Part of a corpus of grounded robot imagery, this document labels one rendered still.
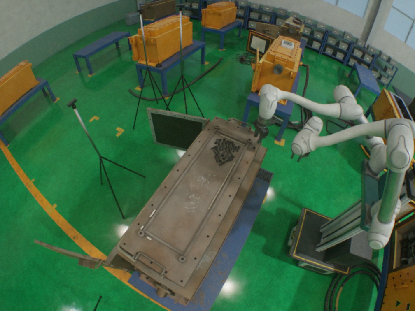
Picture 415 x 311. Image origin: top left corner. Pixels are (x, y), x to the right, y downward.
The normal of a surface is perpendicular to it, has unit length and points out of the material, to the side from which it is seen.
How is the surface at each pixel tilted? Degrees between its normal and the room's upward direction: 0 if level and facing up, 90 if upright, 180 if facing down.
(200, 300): 0
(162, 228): 0
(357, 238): 0
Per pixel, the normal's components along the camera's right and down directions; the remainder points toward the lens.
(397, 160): -0.74, 0.45
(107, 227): 0.04, -0.61
